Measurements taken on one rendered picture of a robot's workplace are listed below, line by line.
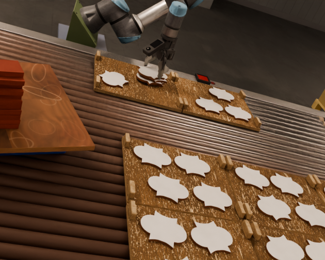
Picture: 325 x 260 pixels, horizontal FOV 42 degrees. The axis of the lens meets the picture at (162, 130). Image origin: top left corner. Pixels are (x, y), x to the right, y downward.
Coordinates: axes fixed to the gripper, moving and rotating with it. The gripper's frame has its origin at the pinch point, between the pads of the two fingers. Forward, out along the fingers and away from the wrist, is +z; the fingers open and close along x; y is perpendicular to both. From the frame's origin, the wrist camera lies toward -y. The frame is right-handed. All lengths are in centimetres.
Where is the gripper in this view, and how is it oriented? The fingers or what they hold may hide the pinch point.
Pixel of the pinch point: (150, 72)
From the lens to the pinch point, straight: 209.0
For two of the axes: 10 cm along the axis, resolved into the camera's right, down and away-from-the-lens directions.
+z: -3.4, 8.0, 5.0
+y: 6.9, -1.5, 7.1
